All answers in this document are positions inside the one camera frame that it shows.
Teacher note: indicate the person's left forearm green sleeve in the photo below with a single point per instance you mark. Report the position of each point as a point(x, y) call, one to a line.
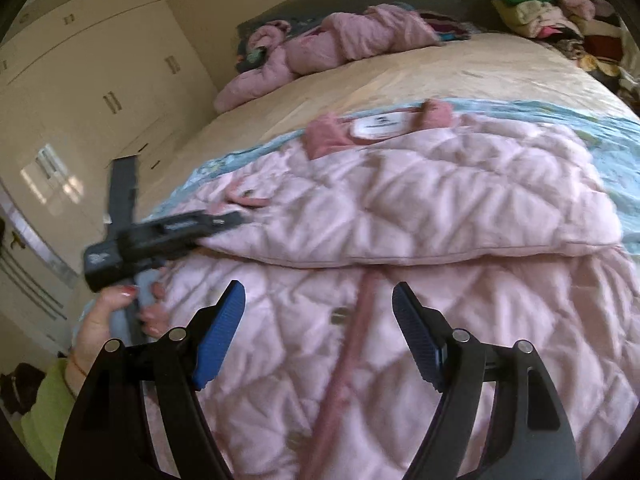
point(45, 410)

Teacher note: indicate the pink quilted jacket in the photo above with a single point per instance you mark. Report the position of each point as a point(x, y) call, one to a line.
point(400, 220)

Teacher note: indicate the dark teal cloth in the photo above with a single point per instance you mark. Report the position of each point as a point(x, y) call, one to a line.
point(250, 57)

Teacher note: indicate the multicoloured cloth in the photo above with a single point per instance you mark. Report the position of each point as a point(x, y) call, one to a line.
point(445, 27)

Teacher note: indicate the dark bag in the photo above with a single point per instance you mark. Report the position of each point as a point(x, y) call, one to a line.
point(20, 387)

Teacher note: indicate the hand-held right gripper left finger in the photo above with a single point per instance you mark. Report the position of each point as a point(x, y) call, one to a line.
point(222, 340)

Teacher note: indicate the white door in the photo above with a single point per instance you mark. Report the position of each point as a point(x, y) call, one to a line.
point(30, 280)

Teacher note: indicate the cream built-in wardrobe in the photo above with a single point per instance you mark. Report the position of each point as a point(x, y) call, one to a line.
point(90, 70)

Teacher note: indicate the bed with beige sheet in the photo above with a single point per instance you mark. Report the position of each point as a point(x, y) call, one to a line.
point(400, 75)

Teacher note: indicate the pile of folded clothes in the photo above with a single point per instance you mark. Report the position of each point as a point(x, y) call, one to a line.
point(560, 15)

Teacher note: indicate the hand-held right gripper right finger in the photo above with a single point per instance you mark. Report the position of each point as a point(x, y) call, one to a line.
point(417, 340)

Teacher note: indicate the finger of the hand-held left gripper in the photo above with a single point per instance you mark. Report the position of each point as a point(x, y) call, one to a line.
point(200, 222)

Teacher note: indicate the person's left hand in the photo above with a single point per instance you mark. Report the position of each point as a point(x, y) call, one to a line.
point(97, 325)

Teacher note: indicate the crumpled pink puffer jacket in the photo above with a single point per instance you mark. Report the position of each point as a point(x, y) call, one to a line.
point(320, 45)

